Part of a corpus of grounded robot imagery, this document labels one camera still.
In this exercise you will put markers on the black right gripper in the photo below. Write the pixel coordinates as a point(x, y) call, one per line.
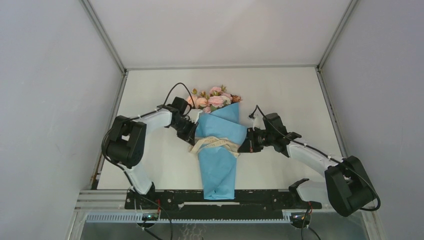
point(249, 145)

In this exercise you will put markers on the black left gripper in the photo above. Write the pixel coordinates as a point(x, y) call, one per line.
point(190, 136)

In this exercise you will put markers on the cream ribbon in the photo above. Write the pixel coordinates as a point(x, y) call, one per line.
point(212, 144)

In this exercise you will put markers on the pink fake rose stem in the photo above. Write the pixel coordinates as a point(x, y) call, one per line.
point(201, 103)
point(218, 98)
point(192, 98)

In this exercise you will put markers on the blue wrapping paper sheet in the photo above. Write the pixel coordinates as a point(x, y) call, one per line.
point(218, 163)

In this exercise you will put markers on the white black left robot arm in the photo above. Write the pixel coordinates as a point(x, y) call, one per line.
point(124, 143)

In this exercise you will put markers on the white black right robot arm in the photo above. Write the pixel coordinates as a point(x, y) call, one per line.
point(346, 187)

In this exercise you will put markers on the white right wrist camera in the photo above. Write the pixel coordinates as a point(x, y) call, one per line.
point(257, 121)

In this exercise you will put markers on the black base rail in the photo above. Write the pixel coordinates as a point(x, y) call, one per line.
point(258, 203)

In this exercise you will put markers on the white cable duct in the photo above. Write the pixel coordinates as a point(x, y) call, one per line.
point(128, 217)

